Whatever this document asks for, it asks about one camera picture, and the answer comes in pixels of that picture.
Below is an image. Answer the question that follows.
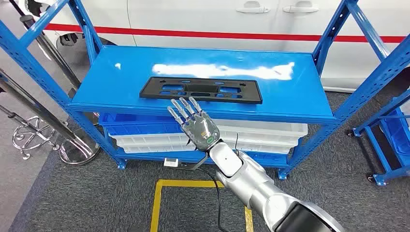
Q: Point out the blue wheeled rack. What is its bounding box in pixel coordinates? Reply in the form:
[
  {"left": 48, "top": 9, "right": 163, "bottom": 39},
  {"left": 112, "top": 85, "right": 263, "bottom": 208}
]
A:
[{"left": 347, "top": 96, "right": 410, "bottom": 187}]

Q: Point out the white car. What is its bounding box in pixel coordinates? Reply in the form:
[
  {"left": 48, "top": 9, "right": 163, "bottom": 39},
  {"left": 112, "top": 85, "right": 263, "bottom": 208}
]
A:
[{"left": 17, "top": 0, "right": 410, "bottom": 93}]

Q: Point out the black stanchion post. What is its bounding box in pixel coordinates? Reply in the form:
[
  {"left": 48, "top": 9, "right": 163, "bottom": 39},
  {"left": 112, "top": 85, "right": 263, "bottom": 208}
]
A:
[{"left": 8, "top": 0, "right": 82, "bottom": 90}]

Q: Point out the black camera cable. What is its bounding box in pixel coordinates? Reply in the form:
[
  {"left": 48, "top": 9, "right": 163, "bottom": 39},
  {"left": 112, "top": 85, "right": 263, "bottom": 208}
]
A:
[{"left": 195, "top": 166, "right": 225, "bottom": 232}]

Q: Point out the blue metal shelf rack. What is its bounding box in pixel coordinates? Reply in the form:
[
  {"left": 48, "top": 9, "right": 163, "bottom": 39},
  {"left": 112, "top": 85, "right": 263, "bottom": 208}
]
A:
[{"left": 0, "top": 0, "right": 410, "bottom": 181}]

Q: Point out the red barrier belt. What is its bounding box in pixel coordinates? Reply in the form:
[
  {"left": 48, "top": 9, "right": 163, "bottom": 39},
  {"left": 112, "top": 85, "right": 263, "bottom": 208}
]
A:
[{"left": 44, "top": 23, "right": 408, "bottom": 44}]

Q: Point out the black plastic frame part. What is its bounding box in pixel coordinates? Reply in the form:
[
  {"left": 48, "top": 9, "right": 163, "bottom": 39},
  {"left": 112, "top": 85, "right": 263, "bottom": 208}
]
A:
[{"left": 139, "top": 76, "right": 264, "bottom": 105}]

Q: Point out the blue plastic bin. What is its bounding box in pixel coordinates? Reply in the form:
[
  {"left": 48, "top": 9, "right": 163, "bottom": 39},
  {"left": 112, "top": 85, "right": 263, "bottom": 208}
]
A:
[
  {"left": 98, "top": 112, "right": 184, "bottom": 137},
  {"left": 379, "top": 109, "right": 410, "bottom": 167}
]

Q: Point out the chrome stool base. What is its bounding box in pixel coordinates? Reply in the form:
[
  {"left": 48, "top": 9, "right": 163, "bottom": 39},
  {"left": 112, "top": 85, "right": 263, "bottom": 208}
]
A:
[{"left": 12, "top": 115, "right": 61, "bottom": 161}]

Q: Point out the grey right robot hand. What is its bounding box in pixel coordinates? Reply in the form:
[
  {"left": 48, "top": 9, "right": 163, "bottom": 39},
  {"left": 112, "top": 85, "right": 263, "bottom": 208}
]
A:
[{"left": 167, "top": 96, "right": 221, "bottom": 152}]

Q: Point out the black camera bracket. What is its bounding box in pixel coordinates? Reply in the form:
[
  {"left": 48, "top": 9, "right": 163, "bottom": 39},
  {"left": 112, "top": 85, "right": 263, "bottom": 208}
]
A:
[{"left": 178, "top": 153, "right": 209, "bottom": 171}]

